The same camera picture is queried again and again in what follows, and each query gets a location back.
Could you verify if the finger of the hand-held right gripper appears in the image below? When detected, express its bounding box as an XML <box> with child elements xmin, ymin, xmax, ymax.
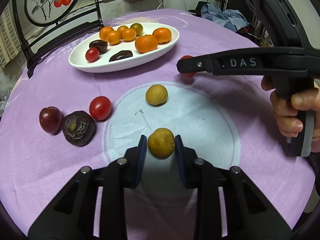
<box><xmin>177</xmin><ymin>55</ymin><xmax>213</xmax><ymax>74</ymax></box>

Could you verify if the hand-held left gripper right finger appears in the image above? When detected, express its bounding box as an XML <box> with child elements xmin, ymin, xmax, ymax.
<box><xmin>174</xmin><ymin>134</ymin><xmax>293</xmax><ymax>240</ymax></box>

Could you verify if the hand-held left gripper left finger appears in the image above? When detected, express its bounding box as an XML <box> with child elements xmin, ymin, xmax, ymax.
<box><xmin>27</xmin><ymin>134</ymin><xmax>147</xmax><ymax>240</ymax></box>

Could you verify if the red cherry tomato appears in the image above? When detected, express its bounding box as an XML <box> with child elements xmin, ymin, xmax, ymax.
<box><xmin>180</xmin><ymin>55</ymin><xmax>198</xmax><ymax>78</ymax></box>
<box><xmin>85</xmin><ymin>47</ymin><xmax>100</xmax><ymax>63</ymax></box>
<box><xmin>89</xmin><ymin>96</ymin><xmax>112</xmax><ymax>121</ymax></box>

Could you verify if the small yellow round fruit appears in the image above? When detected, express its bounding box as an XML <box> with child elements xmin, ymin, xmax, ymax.
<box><xmin>145</xmin><ymin>84</ymin><xmax>168</xmax><ymax>106</ymax></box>
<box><xmin>147</xmin><ymin>128</ymin><xmax>175</xmax><ymax>159</ymax></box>

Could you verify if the white oval plate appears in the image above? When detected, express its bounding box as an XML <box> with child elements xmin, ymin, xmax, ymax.
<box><xmin>68</xmin><ymin>23</ymin><xmax>180</xmax><ymax>73</ymax></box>

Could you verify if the large orange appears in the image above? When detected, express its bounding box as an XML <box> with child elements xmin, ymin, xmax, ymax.
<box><xmin>135</xmin><ymin>34</ymin><xmax>159</xmax><ymax>54</ymax></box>
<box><xmin>152</xmin><ymin>27</ymin><xmax>173</xmax><ymax>44</ymax></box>

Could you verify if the green orange tangerine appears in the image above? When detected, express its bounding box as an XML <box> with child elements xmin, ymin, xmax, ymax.
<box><xmin>130</xmin><ymin>23</ymin><xmax>143</xmax><ymax>36</ymax></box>

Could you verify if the dark wrinkled passion fruit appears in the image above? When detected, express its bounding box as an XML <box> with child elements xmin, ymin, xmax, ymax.
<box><xmin>62</xmin><ymin>111</ymin><xmax>97</xmax><ymax>147</ymax></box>
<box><xmin>89</xmin><ymin>40</ymin><xmax>108</xmax><ymax>54</ymax></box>
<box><xmin>109</xmin><ymin>50</ymin><xmax>133</xmax><ymax>62</ymax></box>

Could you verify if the person's right hand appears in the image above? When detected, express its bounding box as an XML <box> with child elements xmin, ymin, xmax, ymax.
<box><xmin>261</xmin><ymin>76</ymin><xmax>313</xmax><ymax>138</ymax></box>

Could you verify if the black hat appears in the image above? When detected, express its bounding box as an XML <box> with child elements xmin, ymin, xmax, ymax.
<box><xmin>188</xmin><ymin>1</ymin><xmax>208</xmax><ymax>14</ymax></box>

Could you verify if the blue cloth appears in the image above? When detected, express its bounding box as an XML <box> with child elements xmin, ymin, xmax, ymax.
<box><xmin>201</xmin><ymin>4</ymin><xmax>250</xmax><ymax>32</ymax></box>

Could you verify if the black monitor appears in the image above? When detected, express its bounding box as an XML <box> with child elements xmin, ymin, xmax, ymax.
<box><xmin>226</xmin><ymin>0</ymin><xmax>252</xmax><ymax>12</ymax></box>

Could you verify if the purple tablecloth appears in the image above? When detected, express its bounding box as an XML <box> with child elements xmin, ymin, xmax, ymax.
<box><xmin>0</xmin><ymin>8</ymin><xmax>318</xmax><ymax>240</ymax></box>

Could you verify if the dark red plum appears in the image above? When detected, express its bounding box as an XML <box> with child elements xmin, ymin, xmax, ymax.
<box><xmin>39</xmin><ymin>106</ymin><xmax>62</xmax><ymax>134</ymax></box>

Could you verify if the black framed painted table screen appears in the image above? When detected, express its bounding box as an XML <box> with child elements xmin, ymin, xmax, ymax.
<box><xmin>12</xmin><ymin>0</ymin><xmax>104</xmax><ymax>78</ymax></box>

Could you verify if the checked beige curtain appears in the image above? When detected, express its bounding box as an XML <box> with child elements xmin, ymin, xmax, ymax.
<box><xmin>0</xmin><ymin>11</ymin><xmax>22</xmax><ymax>69</ymax></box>

